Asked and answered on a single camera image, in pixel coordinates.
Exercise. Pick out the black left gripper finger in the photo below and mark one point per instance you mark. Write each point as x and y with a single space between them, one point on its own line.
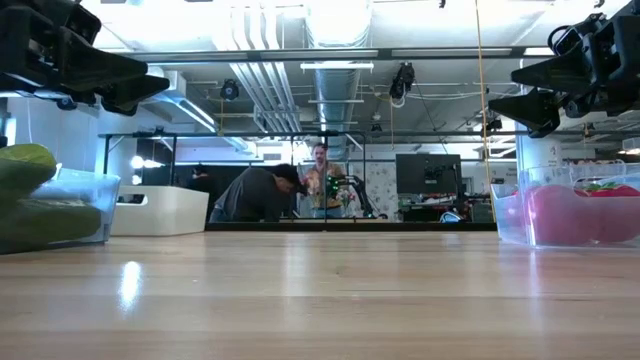
135 95
100 70

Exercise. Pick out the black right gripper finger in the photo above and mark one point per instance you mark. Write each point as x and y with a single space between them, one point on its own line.
560 72
535 110

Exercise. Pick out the long green vegetable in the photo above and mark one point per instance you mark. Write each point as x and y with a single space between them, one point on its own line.
25 167

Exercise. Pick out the large red tomato green stem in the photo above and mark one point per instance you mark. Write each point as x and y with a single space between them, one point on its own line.
620 215

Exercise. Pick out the background black robot arm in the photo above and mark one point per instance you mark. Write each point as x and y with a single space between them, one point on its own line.
357 192

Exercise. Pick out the white round pillar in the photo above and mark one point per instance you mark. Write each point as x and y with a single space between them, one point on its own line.
539 152

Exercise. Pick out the black ceiling spotlight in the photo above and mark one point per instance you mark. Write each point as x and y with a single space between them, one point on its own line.
67 104
229 90

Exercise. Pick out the bright round lamp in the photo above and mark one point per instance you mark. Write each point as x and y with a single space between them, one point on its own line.
136 179
137 162

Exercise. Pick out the clear plastic bin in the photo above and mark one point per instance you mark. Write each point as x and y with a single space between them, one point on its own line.
100 200
515 220

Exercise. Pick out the white plastic basket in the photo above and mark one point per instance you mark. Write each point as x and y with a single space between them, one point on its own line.
165 212

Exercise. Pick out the black computer monitor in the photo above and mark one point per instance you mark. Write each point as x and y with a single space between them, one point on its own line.
427 172

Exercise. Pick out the dark green cucumber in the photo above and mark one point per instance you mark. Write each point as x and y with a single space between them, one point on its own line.
50 225

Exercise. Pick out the person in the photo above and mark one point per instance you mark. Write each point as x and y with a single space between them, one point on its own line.
320 180
255 195

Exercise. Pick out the white linear ceiling light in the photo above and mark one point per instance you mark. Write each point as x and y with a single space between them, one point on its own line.
337 66

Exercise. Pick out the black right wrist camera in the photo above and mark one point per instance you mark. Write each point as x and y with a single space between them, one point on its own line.
565 40

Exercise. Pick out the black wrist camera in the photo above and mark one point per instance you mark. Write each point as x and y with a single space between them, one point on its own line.
565 40
82 25

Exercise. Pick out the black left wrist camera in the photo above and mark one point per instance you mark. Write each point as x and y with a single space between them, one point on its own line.
82 25

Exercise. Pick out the grey overhead frame bar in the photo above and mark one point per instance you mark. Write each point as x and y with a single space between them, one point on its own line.
250 54

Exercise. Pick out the black hanging ceiling camera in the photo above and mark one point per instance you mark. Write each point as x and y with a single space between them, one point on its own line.
402 80

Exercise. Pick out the silver ventilation duct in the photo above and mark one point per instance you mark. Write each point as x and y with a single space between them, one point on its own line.
337 90

